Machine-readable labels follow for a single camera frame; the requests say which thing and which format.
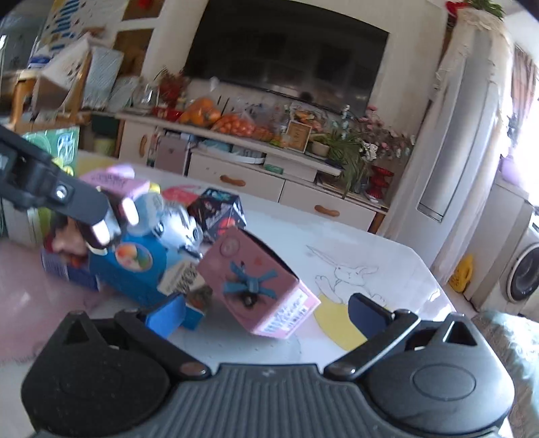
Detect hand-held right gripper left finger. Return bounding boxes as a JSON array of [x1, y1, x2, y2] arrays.
[[62, 294, 212, 378]]

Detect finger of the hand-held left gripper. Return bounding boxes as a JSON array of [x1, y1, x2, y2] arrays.
[[41, 174, 124, 254], [110, 195, 141, 227]]

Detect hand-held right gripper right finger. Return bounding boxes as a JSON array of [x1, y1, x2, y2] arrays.
[[323, 292, 481, 380]]

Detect lilac box with pink print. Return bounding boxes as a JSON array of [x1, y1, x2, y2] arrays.
[[79, 164, 151, 199]]

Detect dark-haired doll figure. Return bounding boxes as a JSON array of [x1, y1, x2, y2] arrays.
[[44, 218, 92, 270]]

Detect blue rectangular box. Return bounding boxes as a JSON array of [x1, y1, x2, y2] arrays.
[[89, 231, 208, 330]]

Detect pink box with blue print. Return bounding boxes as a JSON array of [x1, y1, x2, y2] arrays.
[[197, 226, 321, 340]]

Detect green printed carton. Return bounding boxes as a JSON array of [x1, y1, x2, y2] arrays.
[[20, 125, 81, 178]]

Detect red patterned packet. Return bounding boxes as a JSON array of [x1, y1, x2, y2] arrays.
[[162, 185, 199, 208]]

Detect rabbit print tablecloth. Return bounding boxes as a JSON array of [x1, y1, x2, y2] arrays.
[[0, 151, 456, 380]]

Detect pink flat box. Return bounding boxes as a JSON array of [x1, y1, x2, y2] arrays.
[[157, 135, 189, 174]]

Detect dark geometric patterned box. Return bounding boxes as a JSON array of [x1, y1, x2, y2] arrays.
[[187, 188, 247, 244]]

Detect yellow detergent bottle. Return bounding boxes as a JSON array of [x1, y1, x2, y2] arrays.
[[448, 254, 475, 294]]

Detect white printed paper bag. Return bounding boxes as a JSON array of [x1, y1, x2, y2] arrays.
[[32, 33, 92, 114]]

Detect glass teapot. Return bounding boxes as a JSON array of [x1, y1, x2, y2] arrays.
[[132, 82, 159, 113]]

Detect blue patterned paper bag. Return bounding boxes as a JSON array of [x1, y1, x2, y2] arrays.
[[82, 44, 125, 111]]

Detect bag of large oranges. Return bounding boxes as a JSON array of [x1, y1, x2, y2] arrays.
[[179, 97, 222, 127]]

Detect cream television cabinet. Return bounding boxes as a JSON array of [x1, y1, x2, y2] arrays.
[[115, 111, 389, 235]]

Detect red berry bouquet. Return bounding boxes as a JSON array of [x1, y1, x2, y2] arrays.
[[157, 71, 189, 107]]

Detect red vase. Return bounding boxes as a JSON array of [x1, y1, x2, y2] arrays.
[[368, 165, 395, 199]]

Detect bag of small tangerines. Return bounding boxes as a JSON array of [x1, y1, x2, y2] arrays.
[[210, 114, 258, 138]]

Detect white washing machine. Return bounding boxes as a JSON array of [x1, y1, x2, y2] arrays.
[[471, 180, 539, 319]]

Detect grey-green cloth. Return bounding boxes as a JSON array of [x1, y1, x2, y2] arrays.
[[472, 309, 539, 438]]

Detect green potted plant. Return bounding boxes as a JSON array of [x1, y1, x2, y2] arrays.
[[311, 126, 376, 199]]

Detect pink artificial flowers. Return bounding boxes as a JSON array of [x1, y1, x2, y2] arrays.
[[366, 104, 416, 161]]

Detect white standing air conditioner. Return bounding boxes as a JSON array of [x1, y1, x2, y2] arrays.
[[378, 12, 517, 271]]

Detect black flat television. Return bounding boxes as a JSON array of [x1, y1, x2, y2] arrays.
[[184, 0, 389, 115]]

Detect wooden photo frame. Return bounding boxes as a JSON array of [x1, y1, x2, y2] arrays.
[[286, 120, 313, 153]]

